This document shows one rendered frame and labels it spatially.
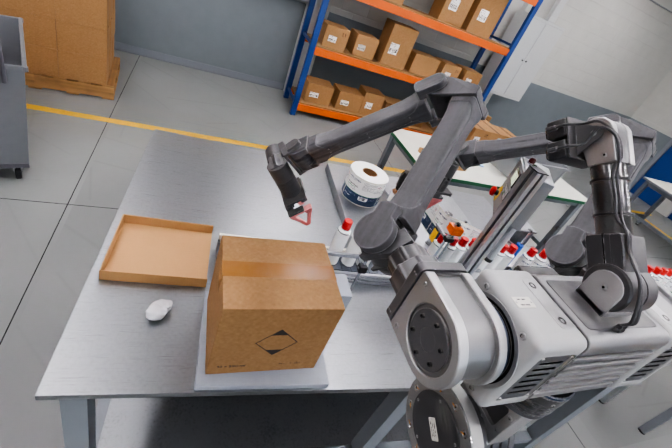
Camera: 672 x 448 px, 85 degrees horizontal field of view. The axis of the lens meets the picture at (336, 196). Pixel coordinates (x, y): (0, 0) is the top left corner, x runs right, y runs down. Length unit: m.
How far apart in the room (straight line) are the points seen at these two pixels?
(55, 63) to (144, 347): 3.33
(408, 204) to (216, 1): 4.81
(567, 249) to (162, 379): 1.02
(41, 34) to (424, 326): 3.92
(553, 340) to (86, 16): 3.90
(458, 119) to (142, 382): 0.96
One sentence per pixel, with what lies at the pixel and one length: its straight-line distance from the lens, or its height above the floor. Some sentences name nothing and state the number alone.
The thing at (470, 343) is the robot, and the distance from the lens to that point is 0.51.
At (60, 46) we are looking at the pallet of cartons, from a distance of 4.12.
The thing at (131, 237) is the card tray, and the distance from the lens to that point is 1.42.
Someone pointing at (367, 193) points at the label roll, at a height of 0.96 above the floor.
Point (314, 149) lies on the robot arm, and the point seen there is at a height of 1.41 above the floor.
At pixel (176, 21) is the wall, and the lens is 5.38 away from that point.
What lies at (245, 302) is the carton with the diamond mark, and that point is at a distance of 0.89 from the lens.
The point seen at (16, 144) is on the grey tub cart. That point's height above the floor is 0.30.
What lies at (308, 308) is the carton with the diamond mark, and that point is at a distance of 0.93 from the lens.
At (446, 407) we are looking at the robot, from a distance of 0.84.
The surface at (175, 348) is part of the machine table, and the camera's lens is 1.16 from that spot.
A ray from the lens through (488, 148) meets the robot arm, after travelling 1.24.
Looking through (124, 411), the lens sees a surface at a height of 0.22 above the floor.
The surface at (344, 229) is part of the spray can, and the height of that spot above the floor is 1.05.
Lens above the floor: 1.81
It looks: 31 degrees down
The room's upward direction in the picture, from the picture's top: 23 degrees clockwise
